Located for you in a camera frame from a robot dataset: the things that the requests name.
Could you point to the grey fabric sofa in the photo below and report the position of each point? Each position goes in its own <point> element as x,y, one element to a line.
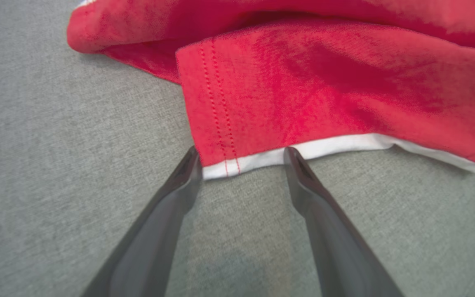
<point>35,165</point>

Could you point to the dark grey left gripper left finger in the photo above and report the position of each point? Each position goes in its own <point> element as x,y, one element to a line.
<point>151,255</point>

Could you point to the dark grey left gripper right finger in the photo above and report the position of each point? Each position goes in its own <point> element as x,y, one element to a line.
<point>344,264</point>

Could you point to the red shorts with white stripe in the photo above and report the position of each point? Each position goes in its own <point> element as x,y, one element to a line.
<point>303,82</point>

